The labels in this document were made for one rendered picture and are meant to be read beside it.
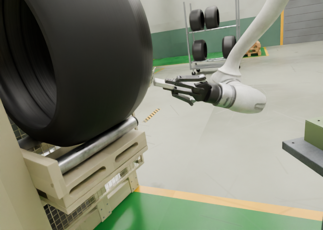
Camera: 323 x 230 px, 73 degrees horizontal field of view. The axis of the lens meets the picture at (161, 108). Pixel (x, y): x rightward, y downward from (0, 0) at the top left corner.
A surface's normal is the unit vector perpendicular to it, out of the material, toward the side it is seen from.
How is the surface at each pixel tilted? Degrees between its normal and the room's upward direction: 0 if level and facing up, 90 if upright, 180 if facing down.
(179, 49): 90
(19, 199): 90
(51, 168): 90
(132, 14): 78
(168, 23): 90
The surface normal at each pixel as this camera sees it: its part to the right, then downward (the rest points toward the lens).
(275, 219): -0.15, -0.94
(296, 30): -0.36, 0.35
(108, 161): 0.83, 0.06
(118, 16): 0.78, -0.15
